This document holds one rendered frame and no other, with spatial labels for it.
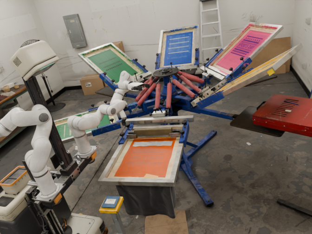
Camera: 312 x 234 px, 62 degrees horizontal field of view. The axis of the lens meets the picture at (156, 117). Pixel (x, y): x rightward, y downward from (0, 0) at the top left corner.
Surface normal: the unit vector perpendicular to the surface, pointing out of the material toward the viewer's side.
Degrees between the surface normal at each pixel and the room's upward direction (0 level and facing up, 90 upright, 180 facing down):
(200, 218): 0
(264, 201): 0
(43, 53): 64
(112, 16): 90
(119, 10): 90
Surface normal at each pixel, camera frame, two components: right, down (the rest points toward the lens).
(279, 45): -0.25, 0.36
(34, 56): 0.76, -0.40
